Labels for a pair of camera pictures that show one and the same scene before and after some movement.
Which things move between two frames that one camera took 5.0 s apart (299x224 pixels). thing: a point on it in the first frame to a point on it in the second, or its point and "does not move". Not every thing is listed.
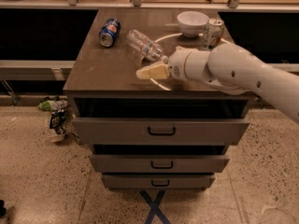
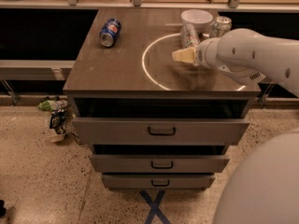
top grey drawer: (160, 132) does not move
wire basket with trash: (61, 120) does not move
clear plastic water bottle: (145, 47) to (189, 36)
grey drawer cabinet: (152, 134) does not move
